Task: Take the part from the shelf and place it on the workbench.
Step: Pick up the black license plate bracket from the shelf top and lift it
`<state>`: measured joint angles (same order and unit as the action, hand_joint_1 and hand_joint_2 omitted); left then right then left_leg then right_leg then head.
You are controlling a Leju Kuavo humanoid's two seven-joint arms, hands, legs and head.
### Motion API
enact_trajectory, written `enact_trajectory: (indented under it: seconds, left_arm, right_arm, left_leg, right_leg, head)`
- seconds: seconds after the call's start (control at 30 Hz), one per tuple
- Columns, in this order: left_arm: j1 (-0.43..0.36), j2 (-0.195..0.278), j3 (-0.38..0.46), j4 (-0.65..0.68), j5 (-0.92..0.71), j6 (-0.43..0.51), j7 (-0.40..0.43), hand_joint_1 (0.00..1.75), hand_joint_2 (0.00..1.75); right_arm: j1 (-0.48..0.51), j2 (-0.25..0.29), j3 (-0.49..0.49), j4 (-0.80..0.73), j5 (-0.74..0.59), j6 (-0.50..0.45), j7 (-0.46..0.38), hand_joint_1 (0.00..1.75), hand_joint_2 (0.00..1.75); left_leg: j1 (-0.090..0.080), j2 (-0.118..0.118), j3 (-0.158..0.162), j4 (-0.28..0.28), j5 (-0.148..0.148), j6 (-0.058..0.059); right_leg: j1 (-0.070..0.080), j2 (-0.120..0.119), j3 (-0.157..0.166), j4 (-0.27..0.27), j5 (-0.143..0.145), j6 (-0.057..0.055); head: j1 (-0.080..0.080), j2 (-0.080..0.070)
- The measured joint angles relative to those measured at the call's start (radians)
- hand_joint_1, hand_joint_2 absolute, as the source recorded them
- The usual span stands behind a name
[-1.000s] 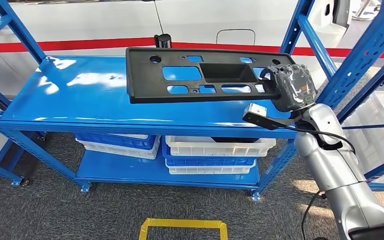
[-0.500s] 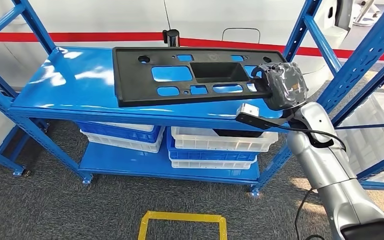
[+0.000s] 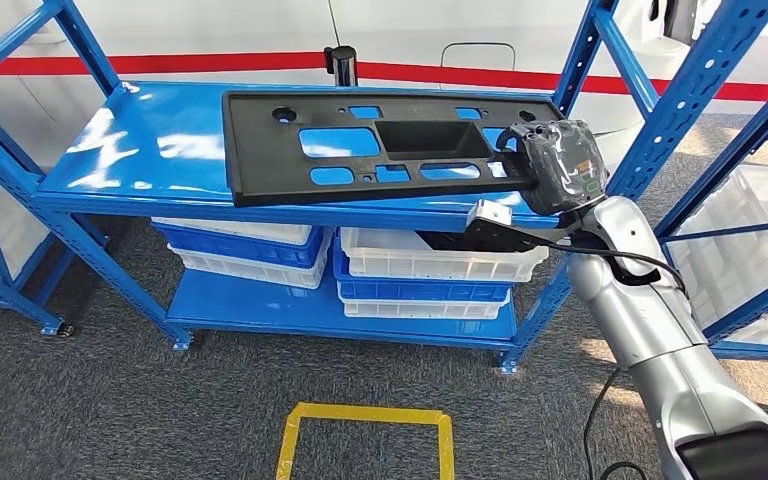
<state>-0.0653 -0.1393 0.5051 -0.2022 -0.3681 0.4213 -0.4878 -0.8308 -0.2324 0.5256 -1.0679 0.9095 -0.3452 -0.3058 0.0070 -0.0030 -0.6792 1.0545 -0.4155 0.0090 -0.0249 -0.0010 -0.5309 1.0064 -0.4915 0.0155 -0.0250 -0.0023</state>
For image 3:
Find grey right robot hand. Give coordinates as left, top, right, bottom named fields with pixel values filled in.
left=495, top=119, right=609, bottom=217

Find black plastic panel part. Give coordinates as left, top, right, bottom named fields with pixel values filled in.
left=221, top=89, right=565, bottom=209

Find large white plastic crate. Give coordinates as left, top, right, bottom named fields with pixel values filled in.
left=664, top=162, right=768, bottom=347

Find blue metal rack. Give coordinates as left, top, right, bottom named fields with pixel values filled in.
left=652, top=59, right=768, bottom=362
left=0, top=155, right=75, bottom=338
left=0, top=0, right=768, bottom=376

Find yellow floor tape square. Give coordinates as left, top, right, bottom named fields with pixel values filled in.
left=274, top=402, right=456, bottom=480

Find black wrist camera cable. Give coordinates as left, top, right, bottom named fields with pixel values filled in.
left=542, top=241, right=690, bottom=297

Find black stanchion post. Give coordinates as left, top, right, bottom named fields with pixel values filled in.
left=322, top=44, right=359, bottom=87

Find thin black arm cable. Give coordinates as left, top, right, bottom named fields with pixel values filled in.
left=582, top=366, right=650, bottom=480

